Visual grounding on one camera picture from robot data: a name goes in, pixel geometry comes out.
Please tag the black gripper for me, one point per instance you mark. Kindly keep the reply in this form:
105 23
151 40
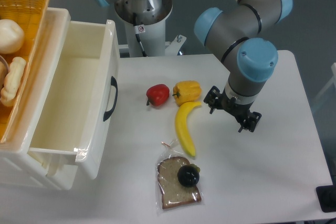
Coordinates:
241 112

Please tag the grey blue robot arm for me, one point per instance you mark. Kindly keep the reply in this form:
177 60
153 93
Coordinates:
232 37

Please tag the dark purple mangosteen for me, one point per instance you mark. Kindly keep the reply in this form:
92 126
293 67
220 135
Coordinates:
188 175

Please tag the yellow bell pepper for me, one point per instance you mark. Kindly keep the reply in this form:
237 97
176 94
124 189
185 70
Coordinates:
186 91

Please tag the yellow banana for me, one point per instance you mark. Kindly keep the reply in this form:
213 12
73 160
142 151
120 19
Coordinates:
181 128

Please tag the red bell pepper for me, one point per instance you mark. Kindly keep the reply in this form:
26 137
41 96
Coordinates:
157 95

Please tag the bagged bread slice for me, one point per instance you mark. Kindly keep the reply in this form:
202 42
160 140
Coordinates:
170 194

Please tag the black device at edge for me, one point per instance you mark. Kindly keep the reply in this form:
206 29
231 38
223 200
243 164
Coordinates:
326 198

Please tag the white open drawer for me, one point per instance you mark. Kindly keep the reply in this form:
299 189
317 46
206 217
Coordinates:
74 123

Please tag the white drawer cabinet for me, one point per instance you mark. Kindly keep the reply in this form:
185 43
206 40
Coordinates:
22 163

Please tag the twisted pale bread roll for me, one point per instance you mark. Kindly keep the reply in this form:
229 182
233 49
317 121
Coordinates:
12 81

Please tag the round white bun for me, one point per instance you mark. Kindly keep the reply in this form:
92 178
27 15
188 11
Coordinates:
12 36

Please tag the yellow wicker basket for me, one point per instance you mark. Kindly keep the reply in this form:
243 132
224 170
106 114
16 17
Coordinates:
29 15

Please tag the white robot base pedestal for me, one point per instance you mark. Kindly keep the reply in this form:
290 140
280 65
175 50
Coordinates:
145 27

